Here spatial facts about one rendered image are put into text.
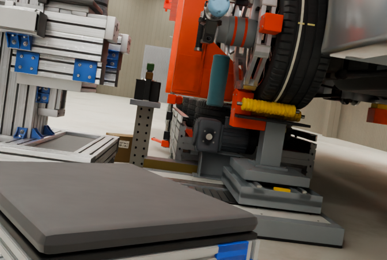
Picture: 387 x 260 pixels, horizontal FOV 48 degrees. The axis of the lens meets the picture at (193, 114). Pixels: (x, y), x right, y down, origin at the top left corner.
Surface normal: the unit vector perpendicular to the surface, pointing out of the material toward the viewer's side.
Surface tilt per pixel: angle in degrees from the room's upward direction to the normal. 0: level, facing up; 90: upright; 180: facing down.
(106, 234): 67
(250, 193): 90
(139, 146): 90
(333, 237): 90
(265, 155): 90
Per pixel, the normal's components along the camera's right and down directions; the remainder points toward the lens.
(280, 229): 0.08, 0.05
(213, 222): 0.62, -0.27
